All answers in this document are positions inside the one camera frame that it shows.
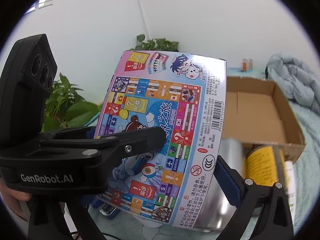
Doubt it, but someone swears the small orange label jar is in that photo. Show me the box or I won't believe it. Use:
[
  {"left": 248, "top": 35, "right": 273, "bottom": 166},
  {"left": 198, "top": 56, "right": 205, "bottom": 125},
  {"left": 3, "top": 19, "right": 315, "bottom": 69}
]
[{"left": 241, "top": 58, "right": 253, "bottom": 72}]

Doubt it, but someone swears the green leafy plant near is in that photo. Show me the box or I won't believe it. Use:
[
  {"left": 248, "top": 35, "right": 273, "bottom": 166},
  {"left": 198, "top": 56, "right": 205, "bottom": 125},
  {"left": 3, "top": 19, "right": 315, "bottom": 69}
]
[{"left": 42, "top": 74, "right": 101, "bottom": 132}]

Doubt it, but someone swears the brown cardboard box tray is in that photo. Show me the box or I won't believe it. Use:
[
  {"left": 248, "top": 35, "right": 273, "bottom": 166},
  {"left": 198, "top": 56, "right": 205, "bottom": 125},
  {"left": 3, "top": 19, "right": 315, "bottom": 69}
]
[{"left": 222, "top": 76, "right": 306, "bottom": 162}]

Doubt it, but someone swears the white slim bottle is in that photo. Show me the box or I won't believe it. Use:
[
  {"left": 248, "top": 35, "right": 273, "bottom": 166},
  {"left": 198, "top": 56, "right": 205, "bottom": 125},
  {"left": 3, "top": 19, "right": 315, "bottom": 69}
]
[{"left": 284, "top": 160, "right": 296, "bottom": 225}]

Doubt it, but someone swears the colourful board game box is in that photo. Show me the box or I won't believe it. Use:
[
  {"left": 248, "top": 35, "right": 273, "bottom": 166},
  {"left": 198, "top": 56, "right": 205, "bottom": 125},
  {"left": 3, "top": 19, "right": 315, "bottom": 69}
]
[{"left": 95, "top": 50, "right": 227, "bottom": 229}]

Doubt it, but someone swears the person's left hand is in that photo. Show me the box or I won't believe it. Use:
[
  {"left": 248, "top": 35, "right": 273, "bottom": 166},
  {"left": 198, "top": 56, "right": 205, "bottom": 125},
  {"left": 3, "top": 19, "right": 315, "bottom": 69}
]
[{"left": 1, "top": 178, "right": 31, "bottom": 220}]

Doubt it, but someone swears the yellow label jar black lid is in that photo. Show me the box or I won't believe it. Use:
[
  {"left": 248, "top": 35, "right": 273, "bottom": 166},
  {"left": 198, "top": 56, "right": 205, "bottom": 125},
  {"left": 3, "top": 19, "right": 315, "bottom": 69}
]
[{"left": 246, "top": 145, "right": 287, "bottom": 189}]

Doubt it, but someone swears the white wall cable conduit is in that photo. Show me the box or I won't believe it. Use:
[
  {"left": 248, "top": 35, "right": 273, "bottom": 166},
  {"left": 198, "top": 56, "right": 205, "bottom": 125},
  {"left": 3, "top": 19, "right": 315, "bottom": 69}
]
[{"left": 132, "top": 0, "right": 153, "bottom": 42}]

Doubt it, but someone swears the potted green plant far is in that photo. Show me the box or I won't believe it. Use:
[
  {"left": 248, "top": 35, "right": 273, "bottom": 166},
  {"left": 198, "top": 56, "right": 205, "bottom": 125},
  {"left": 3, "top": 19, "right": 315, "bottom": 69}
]
[{"left": 130, "top": 34, "right": 179, "bottom": 52}]

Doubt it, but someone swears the teal quilted bed cover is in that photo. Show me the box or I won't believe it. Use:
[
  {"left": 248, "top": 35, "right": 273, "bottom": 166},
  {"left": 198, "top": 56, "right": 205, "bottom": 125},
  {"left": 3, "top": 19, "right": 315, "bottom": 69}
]
[{"left": 87, "top": 67, "right": 320, "bottom": 240}]

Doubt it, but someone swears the blue stapler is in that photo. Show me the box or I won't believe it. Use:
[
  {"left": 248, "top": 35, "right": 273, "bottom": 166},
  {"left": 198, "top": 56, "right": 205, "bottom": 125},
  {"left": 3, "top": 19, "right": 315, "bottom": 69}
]
[{"left": 90, "top": 196, "right": 120, "bottom": 220}]

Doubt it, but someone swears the silver metal cylinder can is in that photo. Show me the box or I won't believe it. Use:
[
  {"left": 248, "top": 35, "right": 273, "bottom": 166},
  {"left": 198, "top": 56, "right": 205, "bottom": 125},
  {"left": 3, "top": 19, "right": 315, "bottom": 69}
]
[{"left": 194, "top": 138, "right": 246, "bottom": 232}]

